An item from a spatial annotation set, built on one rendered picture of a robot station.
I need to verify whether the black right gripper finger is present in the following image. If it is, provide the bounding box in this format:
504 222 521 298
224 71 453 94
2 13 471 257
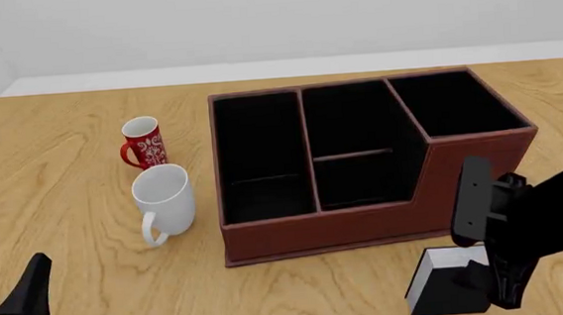
450 258 490 289

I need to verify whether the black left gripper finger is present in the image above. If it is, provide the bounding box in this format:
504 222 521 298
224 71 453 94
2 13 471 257
0 251 57 315

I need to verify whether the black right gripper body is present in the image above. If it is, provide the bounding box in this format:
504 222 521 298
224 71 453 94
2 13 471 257
481 217 544 313

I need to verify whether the black book with white pages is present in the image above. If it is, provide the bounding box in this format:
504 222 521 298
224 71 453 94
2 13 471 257
400 243 495 315

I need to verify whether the red-brown desk caddy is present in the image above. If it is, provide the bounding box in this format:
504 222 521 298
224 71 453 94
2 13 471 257
206 61 548 270

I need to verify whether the white mug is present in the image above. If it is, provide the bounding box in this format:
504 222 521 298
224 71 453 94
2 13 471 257
129 160 199 250

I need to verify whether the red patterned mug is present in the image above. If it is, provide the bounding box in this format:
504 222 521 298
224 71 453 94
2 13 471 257
117 114 169 172

